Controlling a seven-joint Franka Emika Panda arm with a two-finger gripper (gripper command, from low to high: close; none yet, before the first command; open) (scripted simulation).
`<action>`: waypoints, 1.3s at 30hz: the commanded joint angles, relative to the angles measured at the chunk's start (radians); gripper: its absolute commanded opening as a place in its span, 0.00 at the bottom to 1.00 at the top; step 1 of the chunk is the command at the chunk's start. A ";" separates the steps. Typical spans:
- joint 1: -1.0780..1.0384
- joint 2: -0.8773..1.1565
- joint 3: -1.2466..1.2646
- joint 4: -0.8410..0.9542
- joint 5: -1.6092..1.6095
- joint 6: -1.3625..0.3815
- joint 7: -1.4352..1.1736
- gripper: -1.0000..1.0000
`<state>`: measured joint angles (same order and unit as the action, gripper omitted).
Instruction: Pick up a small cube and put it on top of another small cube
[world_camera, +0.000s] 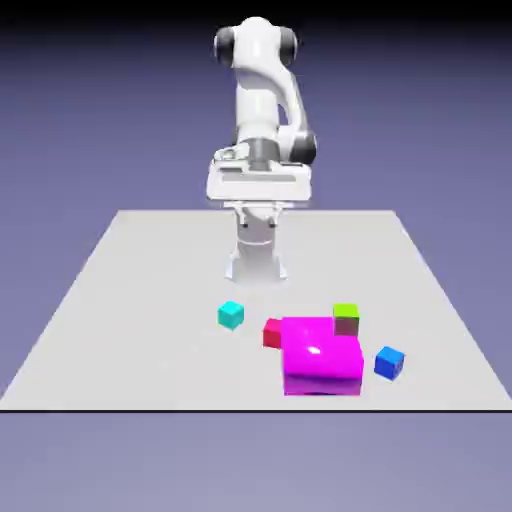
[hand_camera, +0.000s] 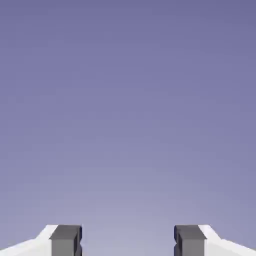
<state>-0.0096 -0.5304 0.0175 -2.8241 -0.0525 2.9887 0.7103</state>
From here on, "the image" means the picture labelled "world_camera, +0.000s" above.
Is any large magenta box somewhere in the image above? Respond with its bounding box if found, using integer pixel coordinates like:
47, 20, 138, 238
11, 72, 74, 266
281, 316, 366, 397

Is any small green cube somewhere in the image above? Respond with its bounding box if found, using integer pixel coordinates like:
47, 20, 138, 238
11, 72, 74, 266
332, 302, 361, 337

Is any small red cube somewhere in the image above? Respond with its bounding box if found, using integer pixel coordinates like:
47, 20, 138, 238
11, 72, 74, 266
262, 317, 284, 350

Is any small cyan cube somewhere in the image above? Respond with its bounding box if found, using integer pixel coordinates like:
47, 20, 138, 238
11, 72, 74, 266
216, 300, 246, 332

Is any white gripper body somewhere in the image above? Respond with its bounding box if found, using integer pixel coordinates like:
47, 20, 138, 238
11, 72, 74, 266
205, 158, 313, 210

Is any small blue cube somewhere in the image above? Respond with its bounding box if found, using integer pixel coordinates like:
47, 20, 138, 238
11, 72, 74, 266
373, 345, 406, 381

